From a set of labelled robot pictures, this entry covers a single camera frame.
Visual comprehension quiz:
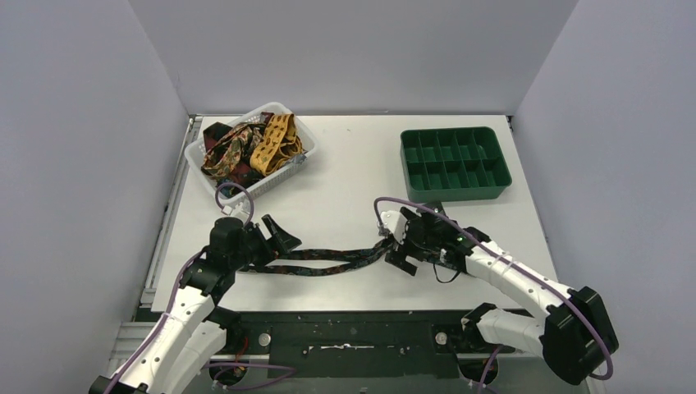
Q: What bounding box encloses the dark blue floral tie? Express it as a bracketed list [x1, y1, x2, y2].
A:
[240, 237, 395, 277]

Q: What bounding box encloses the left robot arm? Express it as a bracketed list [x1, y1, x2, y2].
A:
[89, 215, 301, 393]

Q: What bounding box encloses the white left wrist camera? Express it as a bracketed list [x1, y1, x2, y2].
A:
[221, 201, 251, 220]

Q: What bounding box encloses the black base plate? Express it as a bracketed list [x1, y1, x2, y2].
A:
[216, 310, 495, 378]

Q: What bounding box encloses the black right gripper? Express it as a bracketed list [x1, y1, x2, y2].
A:
[385, 208, 439, 275]

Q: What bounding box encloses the dark red tie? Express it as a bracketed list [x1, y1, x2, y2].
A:
[203, 122, 232, 153]

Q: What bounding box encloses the brown paisley tie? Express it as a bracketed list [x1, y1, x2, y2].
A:
[200, 122, 266, 181]

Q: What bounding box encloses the green compartment tray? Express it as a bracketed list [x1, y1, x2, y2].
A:
[400, 126, 512, 203]

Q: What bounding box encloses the aluminium frame rail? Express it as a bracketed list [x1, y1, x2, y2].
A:
[100, 320, 607, 394]

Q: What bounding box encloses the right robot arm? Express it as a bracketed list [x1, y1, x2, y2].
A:
[378, 206, 619, 385]

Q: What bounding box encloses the yellow patterned tie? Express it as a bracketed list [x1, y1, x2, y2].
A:
[250, 113, 304, 176]

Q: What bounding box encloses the white plastic basket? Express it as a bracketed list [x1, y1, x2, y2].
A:
[184, 102, 318, 207]

